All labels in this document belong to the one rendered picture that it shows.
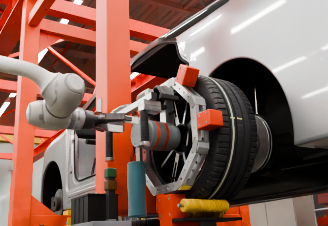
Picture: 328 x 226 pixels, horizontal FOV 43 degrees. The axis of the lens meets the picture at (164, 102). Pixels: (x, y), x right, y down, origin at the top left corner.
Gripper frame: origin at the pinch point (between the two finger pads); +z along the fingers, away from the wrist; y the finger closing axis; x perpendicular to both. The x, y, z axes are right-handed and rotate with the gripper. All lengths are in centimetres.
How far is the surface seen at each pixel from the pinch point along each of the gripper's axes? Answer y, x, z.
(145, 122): 1.7, 1.3, 7.4
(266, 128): 3, 6, 80
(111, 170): -6.0, -18.1, -4.8
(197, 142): 9.7, -7.4, 28.5
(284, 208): -312, 1, 444
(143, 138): 1.0, -5.4, 6.6
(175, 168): -23.7, -11.6, 39.7
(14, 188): -249, 10, 18
